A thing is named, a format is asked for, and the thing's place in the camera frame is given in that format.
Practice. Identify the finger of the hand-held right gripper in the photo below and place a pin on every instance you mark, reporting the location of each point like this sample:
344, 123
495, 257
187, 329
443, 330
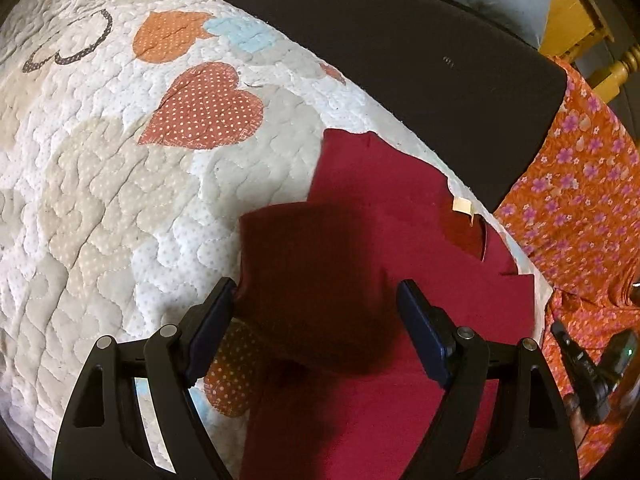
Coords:
567, 347

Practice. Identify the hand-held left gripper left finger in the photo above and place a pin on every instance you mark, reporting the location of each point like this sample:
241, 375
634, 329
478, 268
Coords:
212, 322

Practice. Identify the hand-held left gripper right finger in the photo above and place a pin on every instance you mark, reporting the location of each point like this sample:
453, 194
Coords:
422, 325

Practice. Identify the dark red shirt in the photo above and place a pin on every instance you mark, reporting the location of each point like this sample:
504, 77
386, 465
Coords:
350, 270

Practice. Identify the orange floral cloth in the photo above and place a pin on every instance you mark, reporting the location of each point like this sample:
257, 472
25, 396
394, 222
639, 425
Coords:
580, 200

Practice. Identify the white quilt with heart patches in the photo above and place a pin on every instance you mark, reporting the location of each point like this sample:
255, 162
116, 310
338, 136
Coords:
125, 200

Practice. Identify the dark brown blanket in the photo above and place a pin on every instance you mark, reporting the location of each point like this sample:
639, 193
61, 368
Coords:
400, 70

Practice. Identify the yellow wooden bed frame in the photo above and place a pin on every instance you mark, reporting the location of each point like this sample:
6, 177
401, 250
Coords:
575, 20

